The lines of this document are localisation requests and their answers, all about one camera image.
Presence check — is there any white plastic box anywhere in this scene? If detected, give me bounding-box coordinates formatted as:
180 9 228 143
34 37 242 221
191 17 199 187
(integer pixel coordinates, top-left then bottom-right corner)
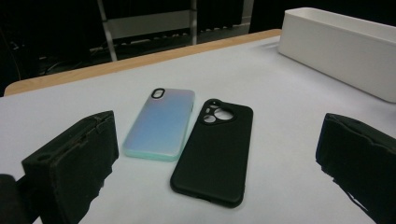
277 7 396 104

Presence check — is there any black phone case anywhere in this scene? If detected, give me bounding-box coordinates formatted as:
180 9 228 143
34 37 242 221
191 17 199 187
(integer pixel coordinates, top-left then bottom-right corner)
169 98 254 209

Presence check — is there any blue-green phone case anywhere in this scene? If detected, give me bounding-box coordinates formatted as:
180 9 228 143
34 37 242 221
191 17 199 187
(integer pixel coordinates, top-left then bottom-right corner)
121 87 196 162

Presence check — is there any white table mat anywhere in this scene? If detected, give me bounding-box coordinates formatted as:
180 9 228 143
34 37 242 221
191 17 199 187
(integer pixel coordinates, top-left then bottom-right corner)
0 35 396 224

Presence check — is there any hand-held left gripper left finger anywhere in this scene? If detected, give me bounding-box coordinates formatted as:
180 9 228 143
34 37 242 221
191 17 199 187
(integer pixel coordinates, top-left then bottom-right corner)
21 109 120 224

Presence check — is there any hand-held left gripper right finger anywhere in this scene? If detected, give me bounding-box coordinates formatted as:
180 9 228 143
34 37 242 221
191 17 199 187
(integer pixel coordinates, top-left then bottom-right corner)
315 112 396 224

